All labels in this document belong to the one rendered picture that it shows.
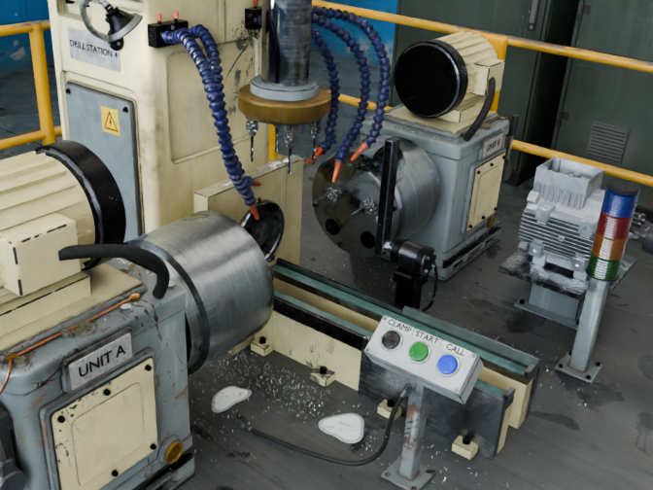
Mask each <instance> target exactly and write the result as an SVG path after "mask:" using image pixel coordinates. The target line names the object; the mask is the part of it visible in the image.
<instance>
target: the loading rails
mask: <svg viewBox="0 0 653 490"><path fill-rule="evenodd" d="M269 269H270V272H271V275H272V276H273V287H274V306H273V311H272V314H271V317H270V319H269V321H268V323H267V324H266V326H265V327H264V328H263V329H262V330H261V331H260V332H258V333H256V334H255V340H254V341H252V342H251V350H253V351H255V352H257V353H259V354H261V355H262V356H266V355H267V354H269V353H270V352H272V351H273V350H275V351H278V352H280V353H282V354H284V355H286V356H288V357H290V358H292V359H294V360H296V361H298V362H300V363H302V364H304V365H306V366H308V367H310V368H312V369H313V371H311V376H310V379H311V380H312V381H314V382H316V383H318V384H320V385H322V386H324V387H326V386H327V385H329V384H330V383H331V382H332V381H334V380H336V381H339V382H341V383H343V384H345V385H347V386H349V387H351V388H353V389H355V390H357V391H358V395H360V396H362V397H364V398H366V399H368V400H370V401H372V402H374V403H377V404H378V406H377V413H378V414H380V415H382V416H384V417H386V418H388V419H389V416H390V414H391V411H392V409H393V407H394V405H395V402H396V400H397V398H398V397H399V395H400V393H401V392H402V390H403V389H404V387H405V385H406V384H407V383H409V384H410V379H408V378H406V377H403V376H401V375H399V374H397V373H395V372H393V371H390V370H388V369H386V368H384V367H381V366H379V365H376V364H374V363H372V362H371V360H370V359H369V358H368V357H367V356H366V355H364V354H365V353H364V349H365V347H366V345H367V343H368V342H369V340H370V338H371V337H372V335H373V334H374V332H375V330H376V328H377V326H378V324H379V323H380V321H381V319H382V317H383V316H384V315H386V316H389V317H391V318H393V319H396V320H398V321H400V322H402V323H404V324H407V325H409V326H411V327H414V328H416V329H419V330H421V331H423V332H426V333H429V334H432V335H434V336H437V337H439V338H441V339H444V340H446V341H448V342H451V343H453V344H456V345H458V346H460V347H462V348H464V349H466V350H469V351H471V352H474V353H476V354H478V355H479V356H480V357H481V358H480V359H481V361H482V363H483V365H484V366H483V368H482V370H481V372H480V374H479V376H478V378H477V380H476V382H475V384H474V386H473V388H472V390H471V392H470V394H469V396H468V398H467V400H466V402H465V404H462V403H460V402H456V401H454V400H452V399H450V398H448V397H446V396H443V395H441V394H439V393H437V392H435V391H433V390H432V389H430V398H429V405H428V412H427V419H426V426H425V428H427V429H429V430H431V431H433V432H435V433H437V434H439V435H441V436H443V437H445V438H448V439H450V440H451V441H453V443H452V451H454V452H456V453H458V454H460V455H462V456H464V457H466V458H467V459H469V460H471V459H472V457H473V456H474V455H475V454H476V453H477V454H479V455H481V456H483V457H485V458H487V459H489V460H491V461H493V459H494V458H495V457H496V456H497V454H498V453H499V452H500V450H501V449H502V448H503V447H504V442H505V437H506V432H507V427H508V425H510V426H512V427H514V428H516V429H518V428H519V427H520V426H521V424H522V423H523V422H524V421H525V419H526V418H527V417H528V415H529V410H530V405H531V401H532V396H533V388H534V384H535V380H536V375H537V371H538V366H539V362H540V359H539V358H537V357H535V356H533V355H530V354H528V353H525V352H523V351H520V350H518V349H515V348H513V347H510V346H508V345H505V344H503V343H500V342H498V341H495V340H493V339H491V338H488V337H487V336H484V335H482V334H479V333H477V332H473V331H470V330H468V329H465V328H463V327H460V326H458V325H456V324H453V323H451V322H448V321H446V320H443V319H441V318H438V317H436V316H433V315H431V314H429V313H427V312H424V311H422V310H419V309H417V308H415V307H412V306H410V305H407V304H406V305H405V306H404V308H401V307H399V306H396V305H394V304H392V303H389V302H387V301H384V300H382V299H379V298H378V297H374V296H372V295H369V294H367V293H364V292H362V291H359V290H357V289H354V288H352V287H350V286H347V285H345V284H342V283H340V282H337V281H335V280H332V279H330V278H328V277H325V276H324V275H321V274H319V273H316V272H314V271H311V270H309V269H307V268H304V267H302V266H299V265H297V264H294V263H292V262H288V261H286V260H283V259H281V258H278V259H277V261H276V263H275V264H273V265H271V266H270V267H269Z"/></svg>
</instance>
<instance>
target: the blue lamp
mask: <svg viewBox="0 0 653 490"><path fill-rule="evenodd" d="M638 195H639V193H638V194H636V195H622V194H618V193H615V192H612V191H610V190H609V189H608V188H607V187H606V190H605V193H604V198H603V203H602V206H601V210H602V211H603V212H604V213H605V214H607V215H610V216H613V217H617V218H630V217H632V216H633V215H634V212H635V210H636V203H637V200H638Z"/></svg>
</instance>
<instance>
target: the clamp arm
mask: <svg viewBox="0 0 653 490"><path fill-rule="evenodd" d="M399 142H400V139H399V138H397V137H394V136H392V137H390V138H387V139H385V144H384V146H383V148H382V152H384V154H383V165H382V176H381V187H380V197H379V208H378V216H377V217H376V222H377V229H376V240H375V251H374V253H375V254H376V255H379V256H383V255H385V254H386V253H388V251H387V250H385V249H388V246H386V245H385V244H387V245H389V244H390V242H391V241H390V238H391V229H392V219H393V210H394V200H395V181H396V172H397V162H398V152H399ZM391 243H392V242H391ZM384 248H385V249H384Z"/></svg>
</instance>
